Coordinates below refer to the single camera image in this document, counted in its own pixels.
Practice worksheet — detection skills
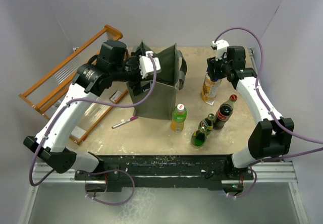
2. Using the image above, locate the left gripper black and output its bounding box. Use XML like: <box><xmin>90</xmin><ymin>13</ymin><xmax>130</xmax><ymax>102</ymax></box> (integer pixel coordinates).
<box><xmin>111</xmin><ymin>48</ymin><xmax>153</xmax><ymax>95</ymax></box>

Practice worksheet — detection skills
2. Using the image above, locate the blue yellow juice carton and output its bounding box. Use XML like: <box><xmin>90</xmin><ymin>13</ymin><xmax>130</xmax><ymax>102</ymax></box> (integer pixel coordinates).
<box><xmin>200</xmin><ymin>72</ymin><xmax>222</xmax><ymax>106</ymax></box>

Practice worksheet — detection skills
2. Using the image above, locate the green canvas bag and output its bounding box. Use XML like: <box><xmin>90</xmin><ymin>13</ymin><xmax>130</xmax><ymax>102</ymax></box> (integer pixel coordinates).
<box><xmin>127</xmin><ymin>41</ymin><xmax>187</xmax><ymax>120</ymax></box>

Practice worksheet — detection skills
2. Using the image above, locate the cola glass bottle red cap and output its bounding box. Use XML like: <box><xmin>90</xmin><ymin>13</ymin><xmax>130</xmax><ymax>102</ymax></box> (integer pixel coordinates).
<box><xmin>213</xmin><ymin>94</ymin><xmax>238</xmax><ymax>130</ymax></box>

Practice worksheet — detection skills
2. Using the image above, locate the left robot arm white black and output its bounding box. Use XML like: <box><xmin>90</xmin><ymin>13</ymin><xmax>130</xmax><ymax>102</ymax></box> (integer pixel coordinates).
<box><xmin>23</xmin><ymin>40</ymin><xmax>160</xmax><ymax>180</ymax></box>

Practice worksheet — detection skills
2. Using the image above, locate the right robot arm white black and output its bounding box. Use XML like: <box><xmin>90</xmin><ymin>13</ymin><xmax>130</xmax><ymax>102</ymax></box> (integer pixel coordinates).
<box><xmin>207</xmin><ymin>40</ymin><xmax>294</xmax><ymax>179</ymax></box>

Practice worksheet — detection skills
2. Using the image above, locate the small red white box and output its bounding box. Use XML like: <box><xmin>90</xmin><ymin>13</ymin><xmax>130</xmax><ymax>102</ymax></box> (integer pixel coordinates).
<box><xmin>109</xmin><ymin>90</ymin><xmax>123</xmax><ymax>103</ymax></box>

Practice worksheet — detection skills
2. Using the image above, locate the pink white marker pen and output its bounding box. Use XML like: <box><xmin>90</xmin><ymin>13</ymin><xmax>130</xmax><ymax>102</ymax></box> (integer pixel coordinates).
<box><xmin>112</xmin><ymin>116</ymin><xmax>138</xmax><ymax>129</ymax></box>

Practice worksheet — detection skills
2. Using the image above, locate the green tea plastic bottle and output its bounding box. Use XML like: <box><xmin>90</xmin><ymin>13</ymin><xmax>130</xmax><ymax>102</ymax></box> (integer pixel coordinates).
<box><xmin>171</xmin><ymin>103</ymin><xmax>187</xmax><ymax>132</ymax></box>

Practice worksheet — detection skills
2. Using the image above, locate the green glass bottle rear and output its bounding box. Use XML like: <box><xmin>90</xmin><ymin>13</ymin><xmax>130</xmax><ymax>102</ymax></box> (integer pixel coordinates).
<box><xmin>198</xmin><ymin>113</ymin><xmax>215</xmax><ymax>136</ymax></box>

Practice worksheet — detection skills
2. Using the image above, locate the green glass bottle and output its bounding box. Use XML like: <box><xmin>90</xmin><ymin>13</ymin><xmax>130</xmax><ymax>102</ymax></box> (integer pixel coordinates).
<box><xmin>190</xmin><ymin>126</ymin><xmax>207</xmax><ymax>147</ymax></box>
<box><xmin>198</xmin><ymin>113</ymin><xmax>215</xmax><ymax>136</ymax></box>

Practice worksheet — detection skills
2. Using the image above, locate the green glass bottle front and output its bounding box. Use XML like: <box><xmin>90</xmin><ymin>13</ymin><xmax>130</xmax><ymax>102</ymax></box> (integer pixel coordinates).
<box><xmin>190</xmin><ymin>126</ymin><xmax>207</xmax><ymax>147</ymax></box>

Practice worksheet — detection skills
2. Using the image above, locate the orange wooden rack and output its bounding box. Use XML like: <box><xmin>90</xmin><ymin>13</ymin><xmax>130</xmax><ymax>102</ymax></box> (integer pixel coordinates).
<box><xmin>19</xmin><ymin>25</ymin><xmax>123</xmax><ymax>145</ymax></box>

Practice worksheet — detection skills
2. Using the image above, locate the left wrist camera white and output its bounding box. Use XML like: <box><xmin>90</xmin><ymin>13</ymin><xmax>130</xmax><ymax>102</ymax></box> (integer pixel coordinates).
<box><xmin>139</xmin><ymin>50</ymin><xmax>162</xmax><ymax>79</ymax></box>

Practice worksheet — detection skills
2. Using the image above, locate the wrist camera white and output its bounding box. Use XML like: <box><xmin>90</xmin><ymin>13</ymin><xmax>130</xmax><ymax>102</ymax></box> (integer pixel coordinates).
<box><xmin>139</xmin><ymin>50</ymin><xmax>162</xmax><ymax>79</ymax></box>
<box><xmin>211</xmin><ymin>39</ymin><xmax>230</xmax><ymax>59</ymax></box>

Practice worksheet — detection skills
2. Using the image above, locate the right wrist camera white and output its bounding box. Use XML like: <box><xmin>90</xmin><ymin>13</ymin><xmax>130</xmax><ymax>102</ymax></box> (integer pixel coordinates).
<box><xmin>211</xmin><ymin>39</ymin><xmax>230</xmax><ymax>59</ymax></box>

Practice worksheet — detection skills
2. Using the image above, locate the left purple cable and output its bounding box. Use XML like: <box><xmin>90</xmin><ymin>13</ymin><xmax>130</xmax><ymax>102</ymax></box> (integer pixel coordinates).
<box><xmin>28</xmin><ymin>52</ymin><xmax>157</xmax><ymax>205</ymax></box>

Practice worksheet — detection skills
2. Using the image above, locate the purple cable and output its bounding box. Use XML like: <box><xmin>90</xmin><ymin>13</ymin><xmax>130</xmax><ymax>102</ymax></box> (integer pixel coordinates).
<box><xmin>28</xmin><ymin>52</ymin><xmax>157</xmax><ymax>205</ymax></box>
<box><xmin>213</xmin><ymin>27</ymin><xmax>323</xmax><ymax>198</ymax></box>

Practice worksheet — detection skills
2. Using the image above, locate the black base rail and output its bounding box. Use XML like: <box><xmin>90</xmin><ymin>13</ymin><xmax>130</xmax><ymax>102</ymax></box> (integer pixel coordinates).
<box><xmin>75</xmin><ymin>155</ymin><xmax>253</xmax><ymax>192</ymax></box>

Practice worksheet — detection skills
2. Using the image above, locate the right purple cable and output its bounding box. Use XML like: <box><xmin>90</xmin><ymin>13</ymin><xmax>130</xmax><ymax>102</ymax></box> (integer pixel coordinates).
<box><xmin>213</xmin><ymin>27</ymin><xmax>323</xmax><ymax>198</ymax></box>

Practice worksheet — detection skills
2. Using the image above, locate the aluminium frame rail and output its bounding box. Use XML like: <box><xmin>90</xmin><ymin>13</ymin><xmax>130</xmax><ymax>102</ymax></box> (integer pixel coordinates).
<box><xmin>19</xmin><ymin>162</ymin><xmax>309</xmax><ymax>223</ymax></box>

